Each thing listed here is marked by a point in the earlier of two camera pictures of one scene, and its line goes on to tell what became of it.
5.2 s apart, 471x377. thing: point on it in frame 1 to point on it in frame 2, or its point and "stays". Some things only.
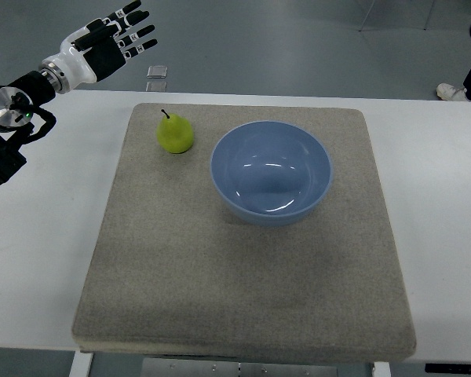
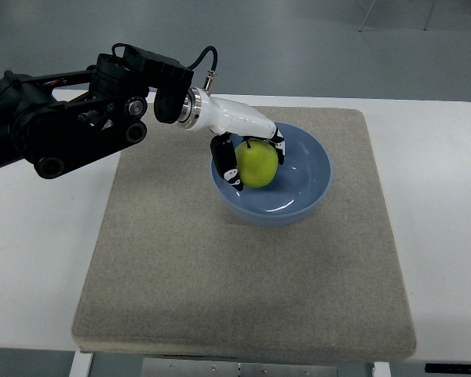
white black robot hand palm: (89, 62) to (201, 110)
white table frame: (82, 366) stays
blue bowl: (271, 173) stays
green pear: (174, 133) to (258, 162)
